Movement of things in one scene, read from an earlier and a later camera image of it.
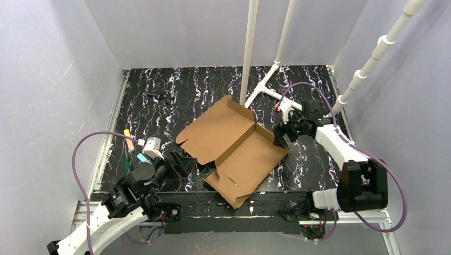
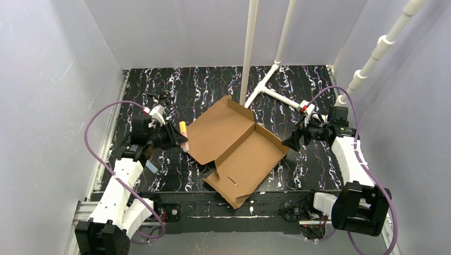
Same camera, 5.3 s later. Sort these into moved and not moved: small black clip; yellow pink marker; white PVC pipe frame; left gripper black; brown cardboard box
Moved: yellow pink marker; left gripper black
Not moved: small black clip; white PVC pipe frame; brown cardboard box
